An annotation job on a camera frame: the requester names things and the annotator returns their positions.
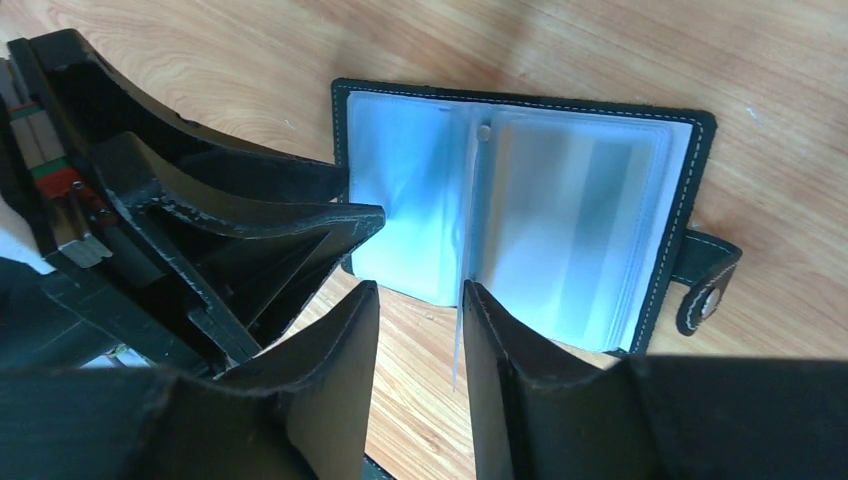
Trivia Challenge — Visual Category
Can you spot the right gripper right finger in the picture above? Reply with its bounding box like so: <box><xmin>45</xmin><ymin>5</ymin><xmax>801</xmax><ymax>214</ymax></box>
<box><xmin>462</xmin><ymin>281</ymin><xmax>847</xmax><ymax>479</ymax></box>

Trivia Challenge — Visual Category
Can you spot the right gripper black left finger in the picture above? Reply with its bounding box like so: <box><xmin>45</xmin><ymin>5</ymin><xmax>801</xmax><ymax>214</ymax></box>
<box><xmin>1</xmin><ymin>281</ymin><xmax>380</xmax><ymax>479</ymax></box>

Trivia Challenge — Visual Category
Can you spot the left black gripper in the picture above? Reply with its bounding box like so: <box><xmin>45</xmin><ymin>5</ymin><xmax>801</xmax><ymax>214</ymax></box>
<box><xmin>1</xmin><ymin>29</ymin><xmax>385</xmax><ymax>375</ymax></box>

